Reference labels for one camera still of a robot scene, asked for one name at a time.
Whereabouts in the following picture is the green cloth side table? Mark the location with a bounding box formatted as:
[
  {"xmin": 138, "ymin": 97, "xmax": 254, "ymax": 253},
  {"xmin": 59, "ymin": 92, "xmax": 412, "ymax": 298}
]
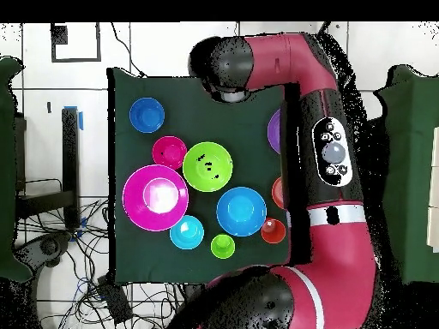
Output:
[
  {"xmin": 376, "ymin": 64, "xmax": 439, "ymax": 284},
  {"xmin": 0, "ymin": 56, "xmax": 33, "ymax": 284}
]

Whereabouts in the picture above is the green cup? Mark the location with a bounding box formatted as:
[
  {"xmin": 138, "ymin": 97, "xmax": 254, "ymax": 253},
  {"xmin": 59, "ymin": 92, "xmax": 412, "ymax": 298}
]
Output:
[{"xmin": 210, "ymin": 233, "xmax": 237, "ymax": 260}]

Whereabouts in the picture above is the red bowl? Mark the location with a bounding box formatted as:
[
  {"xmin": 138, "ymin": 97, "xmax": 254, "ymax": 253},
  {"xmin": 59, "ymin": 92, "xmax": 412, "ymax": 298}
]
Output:
[{"xmin": 152, "ymin": 135, "xmax": 189, "ymax": 171}]

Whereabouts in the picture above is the white box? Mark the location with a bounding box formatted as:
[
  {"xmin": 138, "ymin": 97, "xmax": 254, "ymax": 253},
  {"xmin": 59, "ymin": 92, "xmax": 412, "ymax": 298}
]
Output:
[{"xmin": 425, "ymin": 125, "xmax": 439, "ymax": 254}]

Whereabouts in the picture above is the black floor stand base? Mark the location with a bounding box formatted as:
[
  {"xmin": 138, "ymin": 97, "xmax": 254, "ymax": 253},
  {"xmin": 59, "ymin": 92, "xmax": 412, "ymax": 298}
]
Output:
[{"xmin": 13, "ymin": 231, "xmax": 74, "ymax": 272}]

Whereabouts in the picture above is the dark green tablecloth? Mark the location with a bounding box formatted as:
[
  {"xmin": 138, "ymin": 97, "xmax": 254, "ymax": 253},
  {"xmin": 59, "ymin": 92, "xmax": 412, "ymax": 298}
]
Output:
[{"xmin": 107, "ymin": 67, "xmax": 292, "ymax": 285}]

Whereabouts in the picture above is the purple bowl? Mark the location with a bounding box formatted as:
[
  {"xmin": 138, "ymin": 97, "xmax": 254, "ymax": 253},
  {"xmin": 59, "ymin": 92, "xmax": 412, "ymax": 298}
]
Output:
[{"xmin": 267, "ymin": 108, "xmax": 282, "ymax": 155}]

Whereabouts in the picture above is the green bowl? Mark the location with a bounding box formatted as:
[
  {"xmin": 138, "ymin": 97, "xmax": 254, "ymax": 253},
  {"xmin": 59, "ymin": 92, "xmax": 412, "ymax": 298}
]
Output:
[{"xmin": 182, "ymin": 141, "xmax": 234, "ymax": 193}]

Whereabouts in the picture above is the orange cup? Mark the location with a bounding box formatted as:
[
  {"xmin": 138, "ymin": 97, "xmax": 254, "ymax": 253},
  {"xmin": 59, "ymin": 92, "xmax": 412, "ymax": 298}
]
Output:
[{"xmin": 260, "ymin": 217, "xmax": 287, "ymax": 245}]

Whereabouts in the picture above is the large light blue bowl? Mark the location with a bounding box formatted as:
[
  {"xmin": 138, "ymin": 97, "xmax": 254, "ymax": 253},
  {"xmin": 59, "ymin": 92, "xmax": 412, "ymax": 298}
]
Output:
[{"xmin": 215, "ymin": 186, "xmax": 268, "ymax": 238}]

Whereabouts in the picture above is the black power brick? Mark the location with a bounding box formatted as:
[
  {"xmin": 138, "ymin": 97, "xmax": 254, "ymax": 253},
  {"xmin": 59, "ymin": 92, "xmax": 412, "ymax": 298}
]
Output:
[{"xmin": 97, "ymin": 275, "xmax": 134, "ymax": 325}]

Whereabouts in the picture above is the small ribbed cyan bowl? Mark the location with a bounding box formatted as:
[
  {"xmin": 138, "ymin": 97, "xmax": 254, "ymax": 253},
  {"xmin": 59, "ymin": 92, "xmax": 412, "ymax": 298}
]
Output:
[{"xmin": 169, "ymin": 214, "xmax": 206, "ymax": 250}]

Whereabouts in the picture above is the large pink bowl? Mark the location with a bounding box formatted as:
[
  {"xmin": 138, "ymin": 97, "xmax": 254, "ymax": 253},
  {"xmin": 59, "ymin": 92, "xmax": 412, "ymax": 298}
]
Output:
[{"xmin": 122, "ymin": 164, "xmax": 190, "ymax": 232}]

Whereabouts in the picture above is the black metal stand frame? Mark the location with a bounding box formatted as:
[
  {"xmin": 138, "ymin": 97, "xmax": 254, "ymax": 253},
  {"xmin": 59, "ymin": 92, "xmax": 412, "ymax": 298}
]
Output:
[{"xmin": 15, "ymin": 107, "xmax": 81, "ymax": 229}]

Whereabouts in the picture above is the small dark blue bowl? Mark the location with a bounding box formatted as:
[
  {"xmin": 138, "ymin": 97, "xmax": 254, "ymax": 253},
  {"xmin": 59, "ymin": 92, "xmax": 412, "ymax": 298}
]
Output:
[{"xmin": 129, "ymin": 97, "xmax": 166, "ymax": 134}]

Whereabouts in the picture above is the orange bowl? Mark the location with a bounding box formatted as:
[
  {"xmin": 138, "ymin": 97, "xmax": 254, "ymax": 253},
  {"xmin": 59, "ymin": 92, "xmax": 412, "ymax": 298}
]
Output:
[{"xmin": 271, "ymin": 176, "xmax": 286, "ymax": 210}]

